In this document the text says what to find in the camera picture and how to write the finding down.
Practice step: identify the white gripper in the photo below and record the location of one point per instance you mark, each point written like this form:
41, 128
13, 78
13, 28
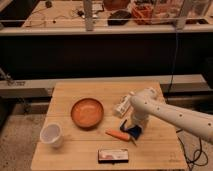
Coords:
139, 119

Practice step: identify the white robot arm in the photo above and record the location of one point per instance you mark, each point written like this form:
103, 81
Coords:
144, 103

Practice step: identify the white ceramic cup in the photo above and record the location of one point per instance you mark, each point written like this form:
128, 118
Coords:
52, 135

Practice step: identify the white plastic bottle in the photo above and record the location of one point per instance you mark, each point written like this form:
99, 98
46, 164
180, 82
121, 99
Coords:
122, 107

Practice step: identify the orange carrot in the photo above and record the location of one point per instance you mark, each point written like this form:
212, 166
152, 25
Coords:
120, 135

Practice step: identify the black box with white label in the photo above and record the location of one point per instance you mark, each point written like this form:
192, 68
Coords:
113, 156

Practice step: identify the orange wooden bowl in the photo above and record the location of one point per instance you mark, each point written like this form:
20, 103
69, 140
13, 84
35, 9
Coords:
87, 113

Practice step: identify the wooden table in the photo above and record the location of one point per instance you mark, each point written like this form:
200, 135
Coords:
157, 149

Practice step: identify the black pan on bench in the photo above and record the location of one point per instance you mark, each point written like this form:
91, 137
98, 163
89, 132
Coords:
119, 17

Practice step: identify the orange crate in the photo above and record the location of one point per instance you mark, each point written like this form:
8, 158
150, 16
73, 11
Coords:
142, 14

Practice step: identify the white vertical post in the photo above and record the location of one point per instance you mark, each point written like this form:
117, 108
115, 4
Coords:
88, 14

